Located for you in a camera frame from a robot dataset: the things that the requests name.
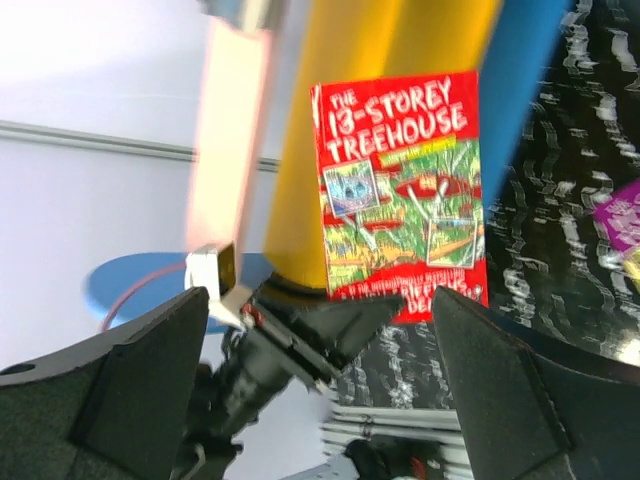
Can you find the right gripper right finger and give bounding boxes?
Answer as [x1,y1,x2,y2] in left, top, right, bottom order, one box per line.
[432,287,639,480]

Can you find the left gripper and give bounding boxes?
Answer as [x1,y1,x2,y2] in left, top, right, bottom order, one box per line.
[213,294,405,395]

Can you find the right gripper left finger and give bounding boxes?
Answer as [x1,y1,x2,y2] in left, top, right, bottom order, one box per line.
[1,288,208,479]

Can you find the red 13-Storey Treehouse book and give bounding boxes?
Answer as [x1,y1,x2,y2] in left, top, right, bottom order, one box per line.
[310,71,488,324]

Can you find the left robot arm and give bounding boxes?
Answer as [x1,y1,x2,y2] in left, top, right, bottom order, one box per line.
[171,293,404,479]

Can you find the blue pink yellow bookshelf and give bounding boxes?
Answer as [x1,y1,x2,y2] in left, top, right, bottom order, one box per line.
[84,0,576,334]

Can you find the purple 117-Storey Treehouse book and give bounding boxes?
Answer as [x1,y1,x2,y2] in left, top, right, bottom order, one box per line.
[592,177,640,291]

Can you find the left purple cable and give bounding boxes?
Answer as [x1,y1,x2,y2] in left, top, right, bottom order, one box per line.
[98,262,189,332]

